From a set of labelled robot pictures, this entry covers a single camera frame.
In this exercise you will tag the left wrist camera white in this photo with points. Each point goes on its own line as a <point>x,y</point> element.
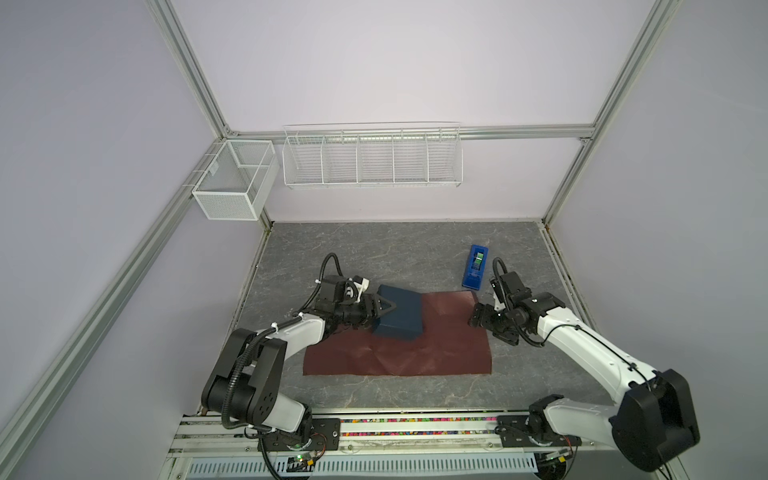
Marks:
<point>354,288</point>

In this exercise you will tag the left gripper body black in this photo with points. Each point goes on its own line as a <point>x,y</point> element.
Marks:
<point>355,313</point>

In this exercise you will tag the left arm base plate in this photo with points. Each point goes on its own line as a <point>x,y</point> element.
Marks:
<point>319,434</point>

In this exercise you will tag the dark red wrapping paper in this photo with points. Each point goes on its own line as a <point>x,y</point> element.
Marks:
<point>447,346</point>

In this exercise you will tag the white slotted cable duct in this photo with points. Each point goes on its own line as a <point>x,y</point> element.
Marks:
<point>338,466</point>

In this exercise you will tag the dark blue gift box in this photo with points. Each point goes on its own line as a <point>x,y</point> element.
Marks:
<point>405,322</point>

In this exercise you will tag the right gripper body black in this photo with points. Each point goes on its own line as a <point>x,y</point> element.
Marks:
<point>498,323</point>

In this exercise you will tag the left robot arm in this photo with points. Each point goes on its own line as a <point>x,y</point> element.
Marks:
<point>244,385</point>

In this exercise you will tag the aluminium front rail frame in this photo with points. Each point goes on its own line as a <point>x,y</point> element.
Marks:
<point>409,432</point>

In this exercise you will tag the small white mesh basket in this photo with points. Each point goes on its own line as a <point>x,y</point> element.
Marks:
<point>237,181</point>

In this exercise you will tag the blue tape dispenser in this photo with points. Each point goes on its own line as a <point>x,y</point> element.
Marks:
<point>475,267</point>

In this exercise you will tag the long white wire basket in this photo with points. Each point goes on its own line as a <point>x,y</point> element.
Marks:
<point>382,154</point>

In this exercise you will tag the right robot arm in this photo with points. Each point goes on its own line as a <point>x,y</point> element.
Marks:
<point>651,419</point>

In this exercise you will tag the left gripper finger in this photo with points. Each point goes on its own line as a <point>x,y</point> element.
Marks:
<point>381,304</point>
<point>379,322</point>

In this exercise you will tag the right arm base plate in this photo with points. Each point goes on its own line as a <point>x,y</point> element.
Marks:
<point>517,430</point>

